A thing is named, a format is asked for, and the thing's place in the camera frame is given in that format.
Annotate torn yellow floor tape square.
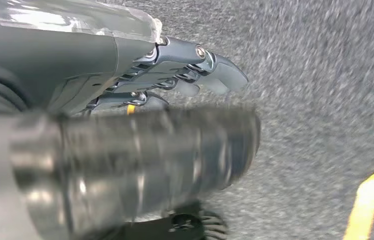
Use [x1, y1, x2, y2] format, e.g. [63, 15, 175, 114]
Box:
[342, 159, 374, 240]

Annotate dark grey floor carpet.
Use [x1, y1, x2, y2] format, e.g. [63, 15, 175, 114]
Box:
[97, 0, 374, 240]

